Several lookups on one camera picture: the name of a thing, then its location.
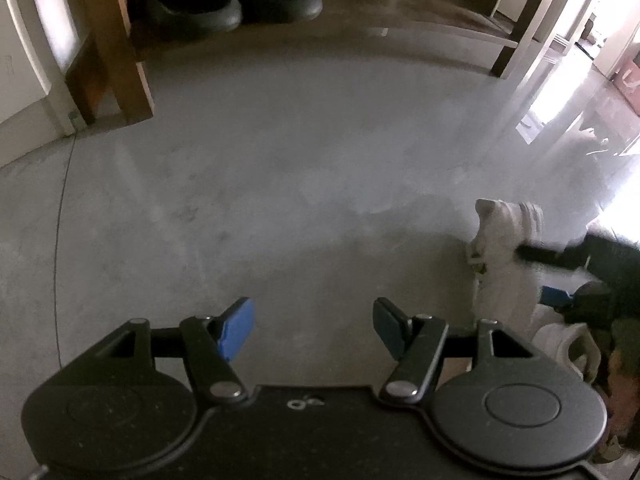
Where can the white panelled cabinet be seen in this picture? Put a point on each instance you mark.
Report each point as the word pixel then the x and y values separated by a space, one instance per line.
pixel 25 60

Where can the brown wooden shoe rack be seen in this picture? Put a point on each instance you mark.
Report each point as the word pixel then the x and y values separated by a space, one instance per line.
pixel 120 60

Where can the white sneaker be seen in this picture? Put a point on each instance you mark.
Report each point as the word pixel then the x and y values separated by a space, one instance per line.
pixel 555 341
pixel 500 260

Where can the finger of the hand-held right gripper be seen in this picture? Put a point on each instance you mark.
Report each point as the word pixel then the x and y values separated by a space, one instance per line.
pixel 555 296
pixel 545 256

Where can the person's right forearm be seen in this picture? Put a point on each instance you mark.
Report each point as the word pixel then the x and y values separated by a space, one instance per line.
pixel 625 390

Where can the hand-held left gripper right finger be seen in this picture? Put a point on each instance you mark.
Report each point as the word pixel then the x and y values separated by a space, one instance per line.
pixel 390 326

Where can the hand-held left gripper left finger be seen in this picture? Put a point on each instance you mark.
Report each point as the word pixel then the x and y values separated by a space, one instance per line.
pixel 237 326

